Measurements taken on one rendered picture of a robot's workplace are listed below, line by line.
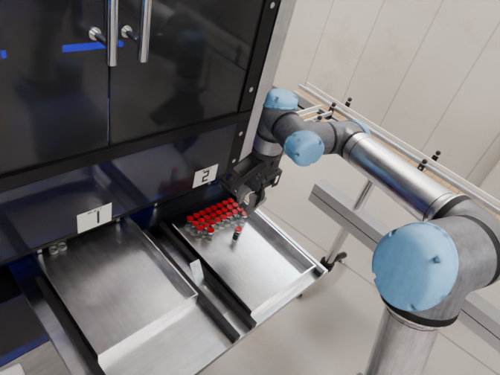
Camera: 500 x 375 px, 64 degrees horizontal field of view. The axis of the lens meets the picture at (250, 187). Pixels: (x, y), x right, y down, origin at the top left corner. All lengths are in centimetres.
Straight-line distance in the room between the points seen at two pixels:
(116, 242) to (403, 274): 78
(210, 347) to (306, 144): 51
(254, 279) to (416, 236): 62
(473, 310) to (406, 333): 133
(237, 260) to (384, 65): 264
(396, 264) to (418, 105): 294
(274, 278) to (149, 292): 34
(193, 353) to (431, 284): 58
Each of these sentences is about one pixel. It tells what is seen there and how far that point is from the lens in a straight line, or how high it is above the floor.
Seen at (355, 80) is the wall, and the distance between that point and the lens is 365.
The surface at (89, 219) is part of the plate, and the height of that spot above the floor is 102.
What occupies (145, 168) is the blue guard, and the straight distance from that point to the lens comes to 100.
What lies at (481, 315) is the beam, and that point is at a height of 53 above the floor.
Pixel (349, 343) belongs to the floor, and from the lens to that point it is 225.
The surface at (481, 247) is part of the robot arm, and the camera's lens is 65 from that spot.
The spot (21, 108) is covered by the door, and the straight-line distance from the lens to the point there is 79.
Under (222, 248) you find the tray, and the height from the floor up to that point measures 88.
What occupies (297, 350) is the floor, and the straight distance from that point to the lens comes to 211.
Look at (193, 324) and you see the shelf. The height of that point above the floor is 88.
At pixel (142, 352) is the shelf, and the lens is 97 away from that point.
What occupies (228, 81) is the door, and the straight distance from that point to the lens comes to 104.
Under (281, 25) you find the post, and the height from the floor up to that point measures 145.
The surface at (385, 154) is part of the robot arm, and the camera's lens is 85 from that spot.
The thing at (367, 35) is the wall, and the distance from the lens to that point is 355.
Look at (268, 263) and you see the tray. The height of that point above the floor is 88.
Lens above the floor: 174
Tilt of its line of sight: 38 degrees down
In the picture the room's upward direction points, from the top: 17 degrees clockwise
